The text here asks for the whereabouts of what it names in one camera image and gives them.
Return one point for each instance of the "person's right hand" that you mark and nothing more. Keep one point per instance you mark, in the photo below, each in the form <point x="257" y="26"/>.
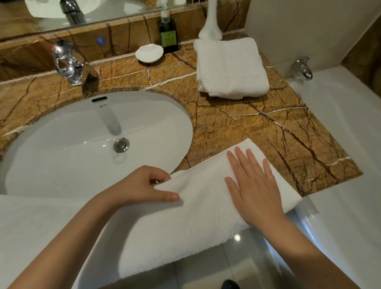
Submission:
<point x="260" y="196"/>

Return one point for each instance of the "person's left hand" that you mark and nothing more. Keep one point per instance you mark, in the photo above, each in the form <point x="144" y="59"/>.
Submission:
<point x="135" y="187"/>

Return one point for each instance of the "person's left thumb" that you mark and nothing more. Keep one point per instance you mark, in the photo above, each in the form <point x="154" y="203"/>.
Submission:
<point x="166" y="196"/>

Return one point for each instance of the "person's right middle finger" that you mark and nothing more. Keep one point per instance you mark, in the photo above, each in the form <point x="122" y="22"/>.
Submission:
<point x="244" y="161"/>

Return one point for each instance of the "person's right thumb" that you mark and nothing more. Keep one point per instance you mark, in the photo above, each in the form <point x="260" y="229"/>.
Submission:
<point x="232" y="185"/>

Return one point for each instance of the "person's right little finger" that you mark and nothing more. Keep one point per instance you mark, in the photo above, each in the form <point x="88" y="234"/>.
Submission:
<point x="268" y="172"/>

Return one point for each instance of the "large white towel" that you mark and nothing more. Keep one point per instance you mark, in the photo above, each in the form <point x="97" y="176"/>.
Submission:
<point x="197" y="212"/>

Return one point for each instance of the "person's right forearm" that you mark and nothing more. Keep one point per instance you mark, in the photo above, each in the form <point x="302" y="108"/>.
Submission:
<point x="298" y="258"/>

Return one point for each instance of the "person's left forearm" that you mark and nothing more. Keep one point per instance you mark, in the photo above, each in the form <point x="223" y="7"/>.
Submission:
<point x="56" y="252"/>

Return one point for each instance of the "chrome sink drain stopper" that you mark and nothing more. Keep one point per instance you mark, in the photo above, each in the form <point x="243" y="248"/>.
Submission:
<point x="121" y="145"/>

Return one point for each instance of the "white bathtub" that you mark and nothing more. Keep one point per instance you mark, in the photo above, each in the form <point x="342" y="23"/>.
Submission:
<point x="352" y="140"/>

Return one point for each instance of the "folded white towel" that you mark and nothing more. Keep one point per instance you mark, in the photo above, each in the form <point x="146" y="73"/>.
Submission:
<point x="229" y="69"/>

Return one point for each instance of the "chrome bathtub spout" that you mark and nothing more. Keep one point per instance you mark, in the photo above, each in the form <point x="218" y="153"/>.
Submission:
<point x="302" y="67"/>

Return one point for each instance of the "white oval sink basin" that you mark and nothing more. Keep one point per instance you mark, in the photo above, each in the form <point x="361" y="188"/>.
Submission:
<point x="66" y="139"/>

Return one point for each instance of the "white hanging towel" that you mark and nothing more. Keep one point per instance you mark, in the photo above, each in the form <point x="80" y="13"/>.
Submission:
<point x="212" y="23"/>

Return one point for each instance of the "white soap dish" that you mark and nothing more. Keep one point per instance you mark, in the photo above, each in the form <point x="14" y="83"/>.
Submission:
<point x="149" y="53"/>

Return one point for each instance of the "dark green soap dispenser bottle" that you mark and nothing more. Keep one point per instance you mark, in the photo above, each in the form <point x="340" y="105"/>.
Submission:
<point x="168" y="37"/>

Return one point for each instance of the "chrome sink faucet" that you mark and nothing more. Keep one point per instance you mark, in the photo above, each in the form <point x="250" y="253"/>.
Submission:
<point x="68" y="66"/>

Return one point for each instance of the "round blue sticker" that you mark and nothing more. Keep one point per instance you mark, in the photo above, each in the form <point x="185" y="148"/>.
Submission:
<point x="101" y="41"/>

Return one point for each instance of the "wall mirror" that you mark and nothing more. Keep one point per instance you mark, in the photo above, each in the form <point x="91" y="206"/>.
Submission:
<point x="18" y="18"/>

